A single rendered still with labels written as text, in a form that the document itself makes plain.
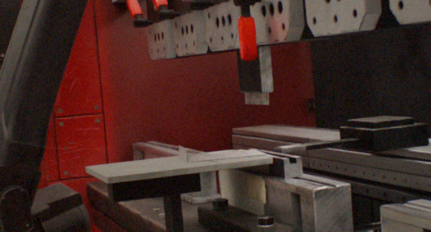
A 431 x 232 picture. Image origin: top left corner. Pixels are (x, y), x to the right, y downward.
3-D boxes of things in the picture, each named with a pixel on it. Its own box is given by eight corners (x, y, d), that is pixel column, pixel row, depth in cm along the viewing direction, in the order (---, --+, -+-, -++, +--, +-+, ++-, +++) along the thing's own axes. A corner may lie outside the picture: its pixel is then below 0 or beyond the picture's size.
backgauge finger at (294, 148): (263, 157, 140) (261, 128, 140) (392, 141, 149) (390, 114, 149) (292, 162, 129) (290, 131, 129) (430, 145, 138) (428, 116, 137)
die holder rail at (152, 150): (135, 179, 210) (132, 143, 209) (157, 176, 212) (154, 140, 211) (194, 204, 163) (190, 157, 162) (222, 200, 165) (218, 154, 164)
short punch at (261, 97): (240, 104, 139) (236, 49, 138) (251, 103, 139) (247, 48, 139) (263, 105, 129) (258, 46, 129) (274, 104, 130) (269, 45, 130)
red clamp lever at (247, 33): (237, 61, 118) (232, -6, 117) (263, 59, 119) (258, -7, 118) (242, 61, 116) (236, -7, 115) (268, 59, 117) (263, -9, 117)
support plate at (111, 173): (85, 172, 134) (84, 166, 134) (232, 155, 143) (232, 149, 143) (108, 184, 117) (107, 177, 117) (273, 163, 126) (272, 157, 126)
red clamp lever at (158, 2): (147, -14, 160) (160, 14, 153) (167, -15, 161) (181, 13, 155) (147, -7, 161) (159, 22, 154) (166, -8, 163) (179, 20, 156)
